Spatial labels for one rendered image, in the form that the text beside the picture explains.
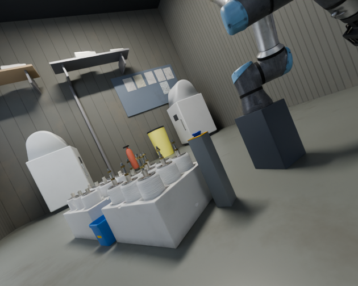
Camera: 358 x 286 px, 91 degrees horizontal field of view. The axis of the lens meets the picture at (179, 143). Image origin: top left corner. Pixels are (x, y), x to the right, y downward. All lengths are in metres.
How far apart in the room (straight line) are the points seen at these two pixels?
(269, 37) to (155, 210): 0.85
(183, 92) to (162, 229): 3.35
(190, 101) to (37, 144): 2.72
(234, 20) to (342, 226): 0.56
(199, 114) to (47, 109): 2.94
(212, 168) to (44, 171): 2.84
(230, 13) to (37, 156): 3.13
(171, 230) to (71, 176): 2.64
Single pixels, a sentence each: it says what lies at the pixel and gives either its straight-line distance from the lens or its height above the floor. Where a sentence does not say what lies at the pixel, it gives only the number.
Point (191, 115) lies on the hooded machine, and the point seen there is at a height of 0.57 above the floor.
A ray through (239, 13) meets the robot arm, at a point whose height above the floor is 0.56.
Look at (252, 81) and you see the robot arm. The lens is 0.96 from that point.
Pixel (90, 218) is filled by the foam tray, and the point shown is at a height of 0.14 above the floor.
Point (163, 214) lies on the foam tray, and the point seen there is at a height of 0.12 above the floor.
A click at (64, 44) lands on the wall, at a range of 4.70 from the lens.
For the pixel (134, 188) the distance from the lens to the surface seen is 0.77.
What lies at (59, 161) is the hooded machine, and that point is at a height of 0.70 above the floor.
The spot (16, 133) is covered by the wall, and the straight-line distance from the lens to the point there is 4.20.
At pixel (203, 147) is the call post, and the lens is 0.70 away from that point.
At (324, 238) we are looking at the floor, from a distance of 0.57.
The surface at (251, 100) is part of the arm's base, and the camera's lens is 0.95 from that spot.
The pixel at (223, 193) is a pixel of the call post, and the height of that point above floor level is 0.06.
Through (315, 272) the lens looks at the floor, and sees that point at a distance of 0.50.
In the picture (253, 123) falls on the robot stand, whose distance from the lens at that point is 0.93.
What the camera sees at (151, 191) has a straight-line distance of 0.68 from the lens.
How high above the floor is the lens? 0.36
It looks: 3 degrees down
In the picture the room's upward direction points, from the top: 24 degrees counter-clockwise
